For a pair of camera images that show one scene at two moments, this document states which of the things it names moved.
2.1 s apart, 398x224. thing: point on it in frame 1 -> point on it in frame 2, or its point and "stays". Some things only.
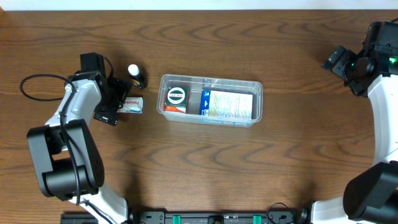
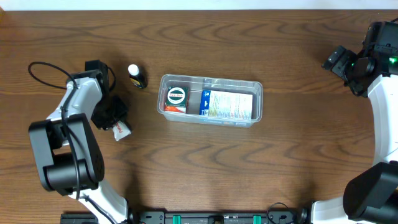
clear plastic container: (209, 101) stays
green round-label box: (176, 96) stays
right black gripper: (339, 63) stays
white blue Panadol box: (132, 105) -> (120, 130)
